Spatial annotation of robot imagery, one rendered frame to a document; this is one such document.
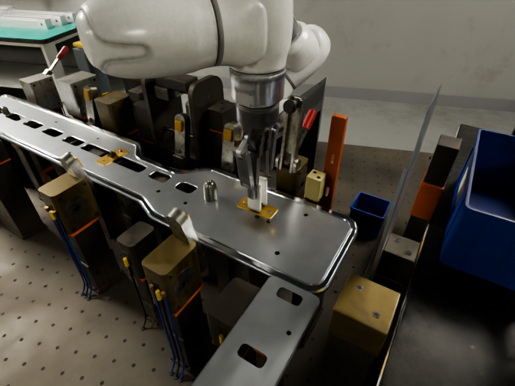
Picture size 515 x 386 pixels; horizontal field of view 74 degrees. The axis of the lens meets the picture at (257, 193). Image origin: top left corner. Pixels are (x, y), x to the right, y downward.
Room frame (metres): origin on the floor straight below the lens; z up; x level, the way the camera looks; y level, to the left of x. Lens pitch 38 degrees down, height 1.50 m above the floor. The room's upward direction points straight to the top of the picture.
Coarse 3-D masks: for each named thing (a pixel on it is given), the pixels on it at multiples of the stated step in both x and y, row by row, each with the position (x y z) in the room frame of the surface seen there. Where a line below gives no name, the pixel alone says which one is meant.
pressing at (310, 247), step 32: (0, 96) 1.21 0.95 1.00; (0, 128) 0.96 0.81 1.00; (32, 128) 0.96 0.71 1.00; (64, 128) 0.96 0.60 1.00; (96, 128) 0.96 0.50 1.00; (96, 160) 0.78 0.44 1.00; (128, 192) 0.64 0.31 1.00; (160, 192) 0.64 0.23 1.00; (192, 192) 0.64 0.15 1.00; (224, 192) 0.64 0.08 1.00; (192, 224) 0.53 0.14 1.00; (224, 224) 0.53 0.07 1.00; (256, 224) 0.53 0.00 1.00; (288, 224) 0.53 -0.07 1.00; (320, 224) 0.53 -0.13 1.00; (352, 224) 0.53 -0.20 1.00; (256, 256) 0.44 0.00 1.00; (288, 256) 0.44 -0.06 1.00; (320, 256) 0.44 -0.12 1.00; (320, 288) 0.37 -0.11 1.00
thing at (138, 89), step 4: (136, 88) 1.04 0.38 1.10; (140, 88) 1.04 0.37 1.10; (128, 92) 1.02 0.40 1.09; (132, 92) 1.01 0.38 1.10; (136, 92) 1.01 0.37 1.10; (140, 92) 1.01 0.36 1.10; (132, 96) 1.01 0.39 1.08; (136, 96) 1.00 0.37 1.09; (140, 96) 1.00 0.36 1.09; (132, 100) 1.02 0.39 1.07; (136, 100) 1.00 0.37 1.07; (132, 104) 1.02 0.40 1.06; (144, 144) 1.02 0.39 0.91; (144, 148) 1.02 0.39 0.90; (148, 156) 1.01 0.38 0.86
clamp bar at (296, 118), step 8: (288, 96) 0.69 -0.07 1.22; (296, 96) 0.69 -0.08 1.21; (288, 104) 0.66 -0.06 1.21; (296, 104) 0.66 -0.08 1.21; (304, 104) 0.68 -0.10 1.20; (288, 112) 0.66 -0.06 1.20; (296, 112) 0.69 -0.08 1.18; (304, 112) 0.69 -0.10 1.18; (288, 120) 0.69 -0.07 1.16; (296, 120) 0.68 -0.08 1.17; (288, 128) 0.69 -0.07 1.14; (296, 128) 0.67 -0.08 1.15; (288, 136) 0.68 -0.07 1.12; (296, 136) 0.67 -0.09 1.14; (288, 144) 0.68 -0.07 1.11; (296, 144) 0.66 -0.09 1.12; (280, 152) 0.68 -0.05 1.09; (288, 152) 0.68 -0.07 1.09; (296, 152) 0.66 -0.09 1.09; (280, 160) 0.67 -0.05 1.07; (280, 168) 0.67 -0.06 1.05
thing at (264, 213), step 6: (246, 198) 0.58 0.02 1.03; (240, 204) 0.56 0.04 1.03; (246, 204) 0.56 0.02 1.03; (246, 210) 0.55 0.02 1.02; (252, 210) 0.54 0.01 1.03; (264, 210) 0.54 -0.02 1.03; (270, 210) 0.54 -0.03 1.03; (276, 210) 0.54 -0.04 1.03; (264, 216) 0.52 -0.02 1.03; (270, 216) 0.52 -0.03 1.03
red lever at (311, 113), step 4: (308, 112) 0.77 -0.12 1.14; (312, 112) 0.77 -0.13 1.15; (316, 112) 0.77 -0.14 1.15; (308, 116) 0.76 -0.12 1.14; (312, 116) 0.76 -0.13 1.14; (304, 120) 0.75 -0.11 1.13; (308, 120) 0.75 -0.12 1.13; (312, 120) 0.75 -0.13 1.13; (304, 124) 0.74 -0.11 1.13; (308, 124) 0.74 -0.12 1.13; (304, 128) 0.74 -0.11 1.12; (308, 128) 0.74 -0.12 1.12; (304, 132) 0.73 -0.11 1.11; (304, 136) 0.72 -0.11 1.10; (300, 140) 0.71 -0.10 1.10; (300, 144) 0.71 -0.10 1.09; (288, 156) 0.68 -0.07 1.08; (284, 160) 0.68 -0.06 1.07; (288, 160) 0.67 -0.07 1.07; (284, 164) 0.67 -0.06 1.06; (288, 164) 0.66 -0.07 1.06
